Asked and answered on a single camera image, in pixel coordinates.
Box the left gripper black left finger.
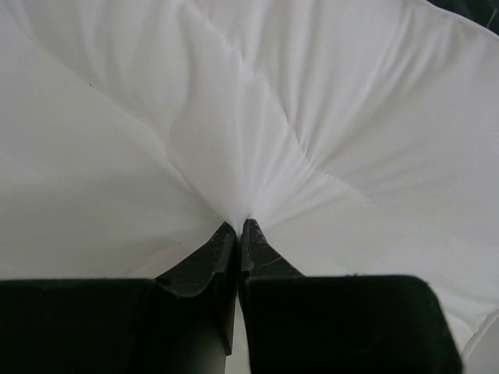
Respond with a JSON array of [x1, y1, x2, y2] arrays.
[[1, 224, 237, 373]]

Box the white pillow with yellow edge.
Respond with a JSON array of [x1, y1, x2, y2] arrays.
[[1, 1, 498, 373]]

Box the dark grey checked pillowcase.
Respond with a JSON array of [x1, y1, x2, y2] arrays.
[[429, 0, 499, 34]]

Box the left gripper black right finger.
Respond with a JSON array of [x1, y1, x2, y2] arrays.
[[239, 219, 464, 373]]

